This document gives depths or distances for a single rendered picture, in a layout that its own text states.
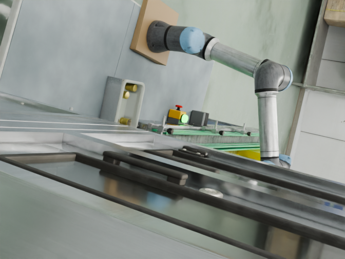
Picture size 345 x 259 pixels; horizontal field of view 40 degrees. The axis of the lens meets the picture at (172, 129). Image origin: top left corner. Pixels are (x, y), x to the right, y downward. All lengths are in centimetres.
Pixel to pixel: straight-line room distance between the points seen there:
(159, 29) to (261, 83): 55
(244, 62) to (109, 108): 63
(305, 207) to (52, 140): 45
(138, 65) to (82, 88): 40
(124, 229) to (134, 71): 187
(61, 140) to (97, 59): 116
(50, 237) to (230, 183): 34
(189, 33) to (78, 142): 135
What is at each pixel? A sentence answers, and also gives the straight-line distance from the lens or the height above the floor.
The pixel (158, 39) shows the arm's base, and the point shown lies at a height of 84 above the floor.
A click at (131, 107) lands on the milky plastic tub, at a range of 222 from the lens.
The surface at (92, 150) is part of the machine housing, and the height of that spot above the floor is 150.
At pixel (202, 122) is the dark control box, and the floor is 83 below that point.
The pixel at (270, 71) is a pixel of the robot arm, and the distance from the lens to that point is 200.
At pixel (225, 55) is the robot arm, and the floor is 112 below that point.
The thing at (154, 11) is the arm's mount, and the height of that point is 78.
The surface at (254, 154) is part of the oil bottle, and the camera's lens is 330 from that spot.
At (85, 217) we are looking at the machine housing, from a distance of 45.
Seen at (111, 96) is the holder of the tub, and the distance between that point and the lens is 209.
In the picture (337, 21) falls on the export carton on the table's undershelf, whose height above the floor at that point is 45.
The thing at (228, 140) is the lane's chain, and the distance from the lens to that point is 315.
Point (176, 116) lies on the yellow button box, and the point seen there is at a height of 81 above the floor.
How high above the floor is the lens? 201
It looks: 28 degrees down
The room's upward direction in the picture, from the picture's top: 105 degrees clockwise
